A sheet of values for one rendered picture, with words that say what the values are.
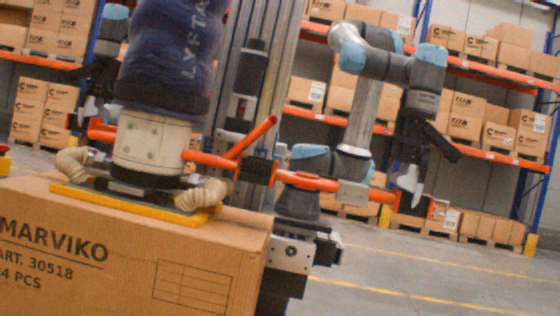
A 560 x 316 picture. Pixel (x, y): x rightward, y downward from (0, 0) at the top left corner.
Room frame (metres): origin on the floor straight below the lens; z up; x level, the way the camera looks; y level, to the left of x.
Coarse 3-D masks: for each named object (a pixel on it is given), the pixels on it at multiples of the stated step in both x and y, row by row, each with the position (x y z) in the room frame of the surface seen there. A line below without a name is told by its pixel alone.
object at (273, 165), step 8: (240, 160) 1.08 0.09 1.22; (248, 160) 1.07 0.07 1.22; (256, 160) 1.07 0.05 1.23; (264, 160) 1.16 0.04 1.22; (272, 160) 1.16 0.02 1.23; (240, 168) 1.08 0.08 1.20; (248, 168) 1.08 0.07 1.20; (256, 168) 1.08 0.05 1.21; (264, 168) 1.07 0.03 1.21; (272, 168) 1.08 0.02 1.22; (240, 176) 1.07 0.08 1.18; (248, 176) 1.07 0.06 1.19; (256, 176) 1.07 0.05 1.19; (264, 176) 1.08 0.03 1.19; (272, 176) 1.08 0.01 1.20; (264, 184) 1.07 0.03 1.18; (272, 184) 1.08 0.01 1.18
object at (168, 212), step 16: (64, 192) 0.99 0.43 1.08; (80, 192) 0.99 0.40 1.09; (96, 192) 1.00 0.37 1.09; (112, 192) 1.03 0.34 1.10; (160, 192) 1.03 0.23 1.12; (128, 208) 0.99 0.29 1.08; (144, 208) 0.99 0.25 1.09; (160, 208) 1.00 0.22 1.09; (176, 208) 1.02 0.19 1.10; (192, 224) 0.98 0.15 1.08
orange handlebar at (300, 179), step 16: (96, 128) 1.39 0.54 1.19; (112, 128) 1.39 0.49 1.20; (192, 160) 1.10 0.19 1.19; (208, 160) 1.10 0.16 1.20; (224, 160) 1.10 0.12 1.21; (288, 176) 1.09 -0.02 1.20; (304, 176) 1.09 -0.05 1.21; (336, 192) 1.09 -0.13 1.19; (384, 192) 1.09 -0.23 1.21; (432, 208) 1.08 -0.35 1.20
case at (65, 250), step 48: (0, 192) 0.94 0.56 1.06; (48, 192) 0.99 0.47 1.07; (0, 240) 0.94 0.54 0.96; (48, 240) 0.94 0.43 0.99; (96, 240) 0.93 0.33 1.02; (144, 240) 0.93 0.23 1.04; (192, 240) 0.93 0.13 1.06; (240, 240) 0.97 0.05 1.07; (0, 288) 0.94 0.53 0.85; (48, 288) 0.93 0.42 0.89; (96, 288) 0.93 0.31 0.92; (144, 288) 0.93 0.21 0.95; (192, 288) 0.92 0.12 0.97; (240, 288) 0.92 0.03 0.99
